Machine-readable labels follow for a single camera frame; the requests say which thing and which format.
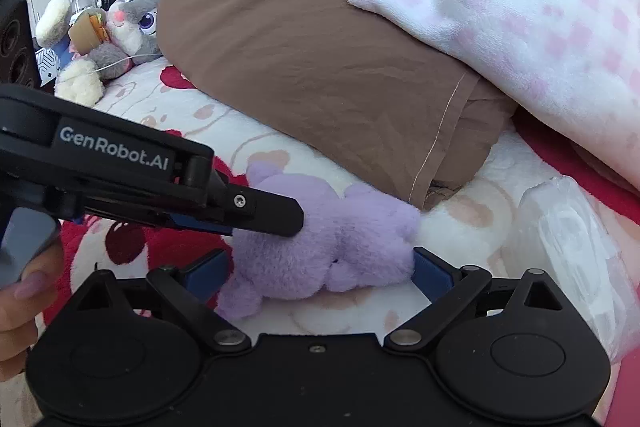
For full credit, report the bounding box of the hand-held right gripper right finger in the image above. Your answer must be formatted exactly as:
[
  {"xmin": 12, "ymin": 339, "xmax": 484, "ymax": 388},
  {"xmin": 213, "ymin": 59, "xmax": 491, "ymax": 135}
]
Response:
[{"xmin": 384, "ymin": 246, "xmax": 568, "ymax": 353}]

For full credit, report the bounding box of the brown pillow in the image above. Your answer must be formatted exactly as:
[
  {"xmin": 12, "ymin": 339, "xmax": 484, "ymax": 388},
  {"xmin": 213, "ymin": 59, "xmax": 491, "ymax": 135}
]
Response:
[{"xmin": 159, "ymin": 0, "xmax": 517, "ymax": 212}]

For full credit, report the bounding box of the person's left hand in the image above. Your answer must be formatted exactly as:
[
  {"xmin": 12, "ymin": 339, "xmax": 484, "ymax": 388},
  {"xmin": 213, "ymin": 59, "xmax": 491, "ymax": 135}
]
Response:
[{"xmin": 0, "ymin": 247, "xmax": 64, "ymax": 383}]

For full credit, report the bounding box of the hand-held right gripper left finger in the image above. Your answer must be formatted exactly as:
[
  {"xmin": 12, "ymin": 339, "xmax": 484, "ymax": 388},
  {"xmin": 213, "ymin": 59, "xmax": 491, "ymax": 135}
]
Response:
[{"xmin": 75, "ymin": 248, "xmax": 252, "ymax": 354}]

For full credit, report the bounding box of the pink checked cartoon pillow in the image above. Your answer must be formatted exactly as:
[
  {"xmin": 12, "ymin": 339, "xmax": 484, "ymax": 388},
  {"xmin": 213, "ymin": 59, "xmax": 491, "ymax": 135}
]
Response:
[{"xmin": 346, "ymin": 0, "xmax": 640, "ymax": 194}]

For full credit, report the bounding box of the purple plush toy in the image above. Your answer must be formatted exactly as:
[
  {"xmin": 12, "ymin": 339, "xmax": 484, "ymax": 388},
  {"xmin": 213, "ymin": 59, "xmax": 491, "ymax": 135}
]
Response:
[{"xmin": 215, "ymin": 159, "xmax": 422, "ymax": 320}]

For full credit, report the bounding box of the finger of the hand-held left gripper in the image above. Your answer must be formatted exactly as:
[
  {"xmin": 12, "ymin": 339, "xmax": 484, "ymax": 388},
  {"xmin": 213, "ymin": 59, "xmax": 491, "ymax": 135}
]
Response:
[
  {"xmin": 206, "ymin": 168, "xmax": 306, "ymax": 239},
  {"xmin": 167, "ymin": 213, "xmax": 236, "ymax": 238}
]

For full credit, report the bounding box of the grey rabbit plush toy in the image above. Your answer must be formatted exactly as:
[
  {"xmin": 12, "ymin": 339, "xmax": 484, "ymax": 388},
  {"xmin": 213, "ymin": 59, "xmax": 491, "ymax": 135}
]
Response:
[{"xmin": 89, "ymin": 0, "xmax": 167, "ymax": 81}]

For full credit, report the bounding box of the red and white printed blanket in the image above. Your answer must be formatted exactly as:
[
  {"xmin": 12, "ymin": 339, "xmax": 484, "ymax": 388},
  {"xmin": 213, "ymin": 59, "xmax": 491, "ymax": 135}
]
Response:
[{"xmin": 0, "ymin": 57, "xmax": 640, "ymax": 427}]

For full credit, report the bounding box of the white patterned box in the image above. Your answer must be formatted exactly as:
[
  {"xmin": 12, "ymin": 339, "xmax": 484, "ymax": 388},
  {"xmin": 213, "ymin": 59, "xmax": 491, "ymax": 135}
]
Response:
[{"xmin": 34, "ymin": 47, "xmax": 64, "ymax": 84}]

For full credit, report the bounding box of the clear plastic packet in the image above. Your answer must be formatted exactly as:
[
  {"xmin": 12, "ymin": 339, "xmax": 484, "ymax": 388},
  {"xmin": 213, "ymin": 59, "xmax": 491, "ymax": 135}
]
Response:
[{"xmin": 516, "ymin": 174, "xmax": 640, "ymax": 360}]

